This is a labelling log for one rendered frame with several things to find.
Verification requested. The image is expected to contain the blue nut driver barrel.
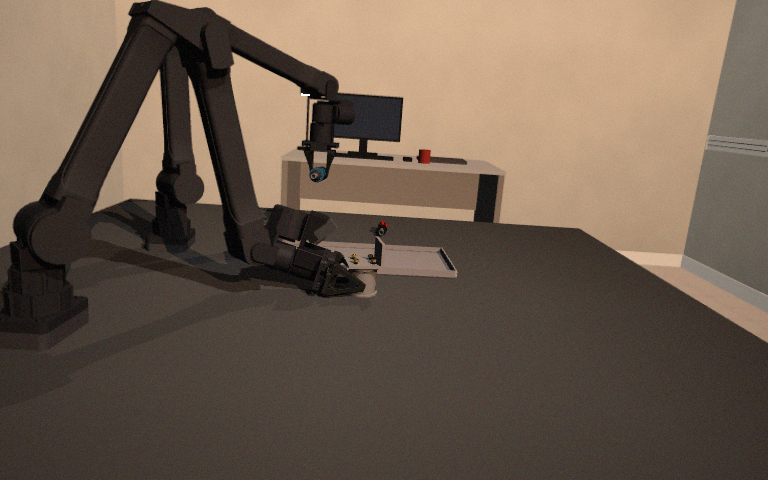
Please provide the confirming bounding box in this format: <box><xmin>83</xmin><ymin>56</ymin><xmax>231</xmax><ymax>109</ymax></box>
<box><xmin>309</xmin><ymin>167</ymin><xmax>327</xmax><ymax>182</ymax></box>

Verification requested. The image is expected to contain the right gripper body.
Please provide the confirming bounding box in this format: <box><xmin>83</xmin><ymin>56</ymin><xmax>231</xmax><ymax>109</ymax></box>
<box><xmin>289</xmin><ymin>247</ymin><xmax>337</xmax><ymax>295</ymax></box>

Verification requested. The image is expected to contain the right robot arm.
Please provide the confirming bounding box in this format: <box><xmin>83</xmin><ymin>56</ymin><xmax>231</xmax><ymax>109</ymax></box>
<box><xmin>0</xmin><ymin>0</ymin><xmax>338</xmax><ymax>334</ymax></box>

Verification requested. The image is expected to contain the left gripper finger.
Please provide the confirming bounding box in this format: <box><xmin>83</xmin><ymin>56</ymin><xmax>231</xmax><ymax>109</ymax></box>
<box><xmin>326</xmin><ymin>152</ymin><xmax>336</xmax><ymax>177</ymax></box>
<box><xmin>304</xmin><ymin>150</ymin><xmax>314</xmax><ymax>171</ymax></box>

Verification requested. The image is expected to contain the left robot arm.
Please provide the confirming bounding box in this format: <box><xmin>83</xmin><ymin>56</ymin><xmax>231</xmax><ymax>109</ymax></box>
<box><xmin>146</xmin><ymin>7</ymin><xmax>355</xmax><ymax>245</ymax></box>

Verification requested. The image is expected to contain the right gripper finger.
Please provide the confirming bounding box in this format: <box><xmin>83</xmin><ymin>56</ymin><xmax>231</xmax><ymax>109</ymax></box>
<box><xmin>324</xmin><ymin>261</ymin><xmax>366</xmax><ymax>296</ymax></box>
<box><xmin>334</xmin><ymin>251</ymin><xmax>348</xmax><ymax>283</ymax></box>

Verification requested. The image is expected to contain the beige rectangular tray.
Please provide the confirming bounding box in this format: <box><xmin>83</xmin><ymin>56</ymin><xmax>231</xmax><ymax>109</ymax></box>
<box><xmin>317</xmin><ymin>241</ymin><xmax>457</xmax><ymax>278</ymax></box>

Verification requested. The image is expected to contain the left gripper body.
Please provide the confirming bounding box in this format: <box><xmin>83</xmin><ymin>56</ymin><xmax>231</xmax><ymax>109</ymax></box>
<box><xmin>302</xmin><ymin>122</ymin><xmax>339</xmax><ymax>153</ymax></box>

